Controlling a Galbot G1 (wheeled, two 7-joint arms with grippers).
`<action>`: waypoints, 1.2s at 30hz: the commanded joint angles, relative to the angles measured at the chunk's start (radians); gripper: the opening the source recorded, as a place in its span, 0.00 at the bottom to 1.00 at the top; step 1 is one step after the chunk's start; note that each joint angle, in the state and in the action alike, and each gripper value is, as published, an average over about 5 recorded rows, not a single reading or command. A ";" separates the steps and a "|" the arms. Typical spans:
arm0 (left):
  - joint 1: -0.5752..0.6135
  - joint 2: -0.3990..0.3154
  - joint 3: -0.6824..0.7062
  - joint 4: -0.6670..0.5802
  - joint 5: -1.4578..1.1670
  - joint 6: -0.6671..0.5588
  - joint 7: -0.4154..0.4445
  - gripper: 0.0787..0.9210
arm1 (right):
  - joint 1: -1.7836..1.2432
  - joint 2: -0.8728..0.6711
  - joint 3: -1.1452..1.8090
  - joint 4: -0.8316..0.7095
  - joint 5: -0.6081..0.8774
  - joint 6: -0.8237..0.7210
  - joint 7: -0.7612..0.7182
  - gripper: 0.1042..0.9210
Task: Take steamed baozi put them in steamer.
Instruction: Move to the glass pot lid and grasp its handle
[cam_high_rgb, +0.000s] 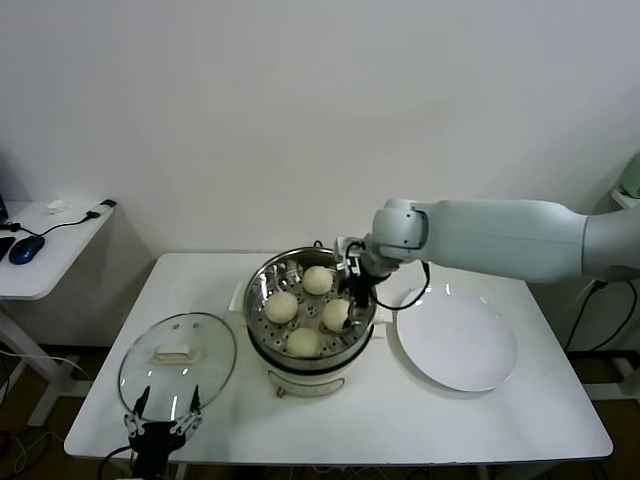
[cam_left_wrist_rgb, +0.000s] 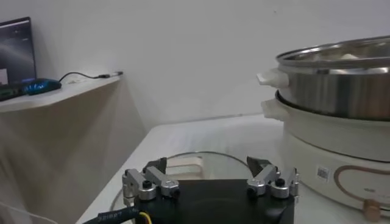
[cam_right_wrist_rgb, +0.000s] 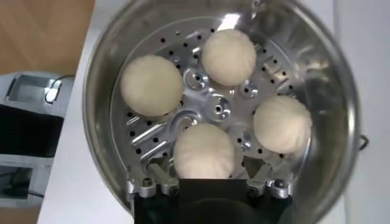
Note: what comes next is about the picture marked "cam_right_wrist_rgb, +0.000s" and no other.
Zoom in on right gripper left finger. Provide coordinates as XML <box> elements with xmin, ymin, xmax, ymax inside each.
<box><xmin>126</xmin><ymin>163</ymin><xmax>180</xmax><ymax>198</ymax></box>

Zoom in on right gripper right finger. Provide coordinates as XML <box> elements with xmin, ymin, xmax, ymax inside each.
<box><xmin>243</xmin><ymin>166</ymin><xmax>293</xmax><ymax>199</ymax></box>

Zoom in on white steamed baozi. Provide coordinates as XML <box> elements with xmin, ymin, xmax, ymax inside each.
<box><xmin>200</xmin><ymin>29</ymin><xmax>257</xmax><ymax>87</ymax></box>
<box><xmin>119</xmin><ymin>54</ymin><xmax>185</xmax><ymax>117</ymax></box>
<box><xmin>172</xmin><ymin>123</ymin><xmax>236</xmax><ymax>180</ymax></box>
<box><xmin>252</xmin><ymin>95</ymin><xmax>313</xmax><ymax>155</ymax></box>

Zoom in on stainless steel steamer basket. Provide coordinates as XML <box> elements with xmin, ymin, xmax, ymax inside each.
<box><xmin>82</xmin><ymin>0</ymin><xmax>362</xmax><ymax>224</ymax></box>

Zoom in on black cooker power cord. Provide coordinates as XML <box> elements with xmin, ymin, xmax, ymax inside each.
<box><xmin>358</xmin><ymin>135</ymin><xmax>370</xmax><ymax>151</ymax></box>

